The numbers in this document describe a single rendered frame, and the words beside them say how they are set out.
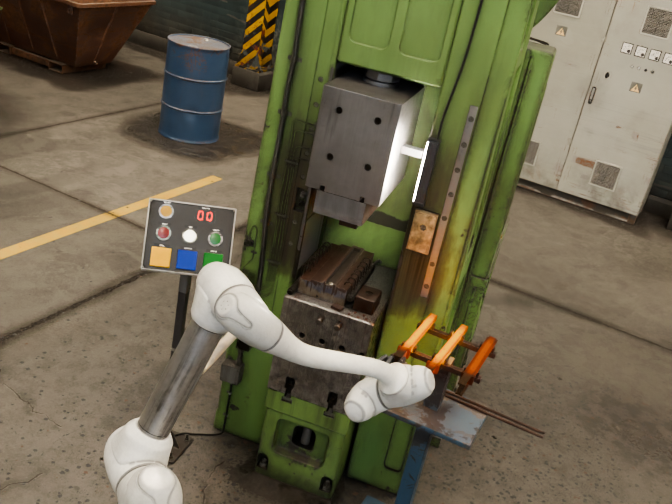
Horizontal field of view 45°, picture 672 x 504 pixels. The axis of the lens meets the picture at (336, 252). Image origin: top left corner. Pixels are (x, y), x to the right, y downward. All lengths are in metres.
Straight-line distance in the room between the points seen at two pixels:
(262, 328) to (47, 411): 2.02
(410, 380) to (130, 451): 0.84
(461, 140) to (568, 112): 5.15
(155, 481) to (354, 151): 1.39
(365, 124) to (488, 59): 0.49
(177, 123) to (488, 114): 4.95
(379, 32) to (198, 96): 4.62
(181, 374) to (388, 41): 1.45
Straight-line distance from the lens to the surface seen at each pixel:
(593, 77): 8.10
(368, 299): 3.21
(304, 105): 3.20
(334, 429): 3.47
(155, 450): 2.48
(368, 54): 3.09
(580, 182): 8.28
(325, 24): 3.13
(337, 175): 3.07
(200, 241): 3.21
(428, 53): 3.05
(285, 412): 3.51
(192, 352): 2.35
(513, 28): 2.99
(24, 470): 3.72
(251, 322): 2.14
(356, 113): 2.99
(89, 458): 3.77
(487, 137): 3.06
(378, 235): 3.62
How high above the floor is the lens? 2.44
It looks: 24 degrees down
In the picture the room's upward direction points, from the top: 12 degrees clockwise
